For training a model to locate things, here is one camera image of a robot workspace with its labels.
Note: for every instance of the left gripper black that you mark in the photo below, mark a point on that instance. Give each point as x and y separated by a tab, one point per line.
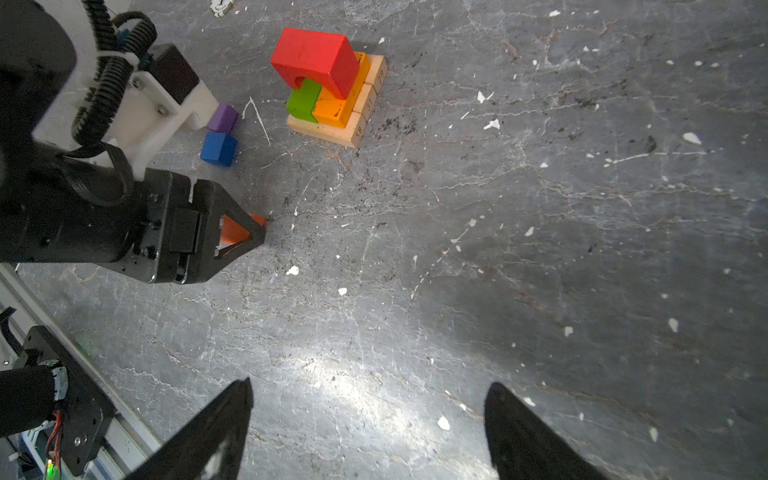
153	234

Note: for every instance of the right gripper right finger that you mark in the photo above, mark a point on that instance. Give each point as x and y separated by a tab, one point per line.
522	446

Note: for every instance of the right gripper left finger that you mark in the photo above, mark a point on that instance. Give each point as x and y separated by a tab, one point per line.
211	445

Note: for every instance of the orange rectangular block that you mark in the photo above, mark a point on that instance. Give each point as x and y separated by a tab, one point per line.
231	232

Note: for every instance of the green rectangular block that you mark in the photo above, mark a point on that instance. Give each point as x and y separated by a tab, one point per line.
302	101

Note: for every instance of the yellow-orange rectangular block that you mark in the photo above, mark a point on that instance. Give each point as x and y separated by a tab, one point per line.
335	112

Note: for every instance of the natural wood block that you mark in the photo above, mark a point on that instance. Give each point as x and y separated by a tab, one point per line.
351	135

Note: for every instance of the red arch block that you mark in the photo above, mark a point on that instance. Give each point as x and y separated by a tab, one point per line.
325	58

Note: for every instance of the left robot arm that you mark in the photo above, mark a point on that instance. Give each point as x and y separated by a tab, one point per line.
37	58

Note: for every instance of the blue cube block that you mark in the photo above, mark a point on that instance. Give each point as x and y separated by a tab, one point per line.
218	149

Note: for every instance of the purple cube block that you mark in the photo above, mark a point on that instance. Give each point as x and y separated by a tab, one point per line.
223	119

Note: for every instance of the small grey square piece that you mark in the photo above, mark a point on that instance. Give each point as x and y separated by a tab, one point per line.
219	8

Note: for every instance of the aluminium mounting rail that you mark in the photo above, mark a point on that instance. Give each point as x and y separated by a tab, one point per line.
128	442

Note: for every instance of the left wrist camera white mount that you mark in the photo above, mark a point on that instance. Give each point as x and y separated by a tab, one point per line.
163	94

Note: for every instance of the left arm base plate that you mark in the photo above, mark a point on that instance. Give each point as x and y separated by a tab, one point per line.
85	409

